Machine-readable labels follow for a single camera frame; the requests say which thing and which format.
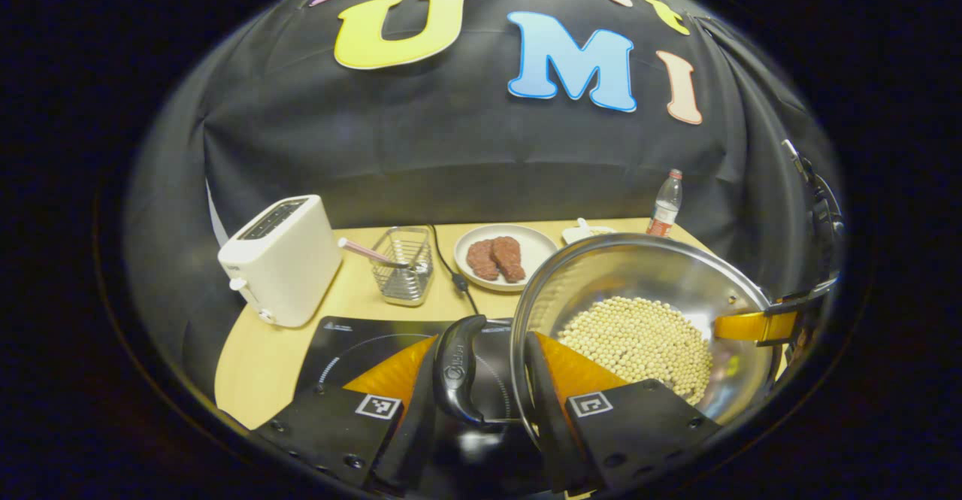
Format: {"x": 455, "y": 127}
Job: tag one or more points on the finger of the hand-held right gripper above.
{"x": 744, "y": 325}

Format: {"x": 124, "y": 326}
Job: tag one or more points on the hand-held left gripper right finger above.
{"x": 560, "y": 440}

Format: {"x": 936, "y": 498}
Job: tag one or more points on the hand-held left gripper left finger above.
{"x": 323, "y": 432}

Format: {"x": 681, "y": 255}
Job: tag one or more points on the black induction cooktop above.
{"x": 353, "y": 342}

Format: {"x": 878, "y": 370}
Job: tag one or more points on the pile of yellow soybeans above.
{"x": 639, "y": 342}

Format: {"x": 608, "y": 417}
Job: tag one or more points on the clear plastic water bottle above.
{"x": 665, "y": 210}

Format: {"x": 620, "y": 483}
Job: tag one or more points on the white toaster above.
{"x": 285, "y": 267}

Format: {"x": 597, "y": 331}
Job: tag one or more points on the white divided bean dish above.
{"x": 594, "y": 231}

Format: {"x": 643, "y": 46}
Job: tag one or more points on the brown meat piece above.
{"x": 509, "y": 258}
{"x": 481, "y": 259}

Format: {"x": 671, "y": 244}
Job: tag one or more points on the round white plate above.
{"x": 537, "y": 248}

